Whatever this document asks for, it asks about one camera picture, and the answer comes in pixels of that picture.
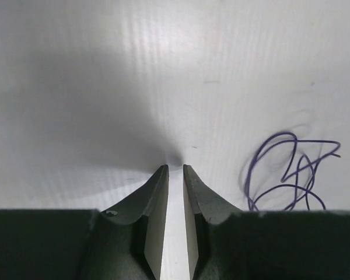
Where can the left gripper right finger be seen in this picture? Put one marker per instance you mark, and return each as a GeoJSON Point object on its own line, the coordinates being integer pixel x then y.
{"type": "Point", "coordinates": [224, 242]}

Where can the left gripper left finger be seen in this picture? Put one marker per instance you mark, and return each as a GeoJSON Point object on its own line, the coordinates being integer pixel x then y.
{"type": "Point", "coordinates": [125, 241]}

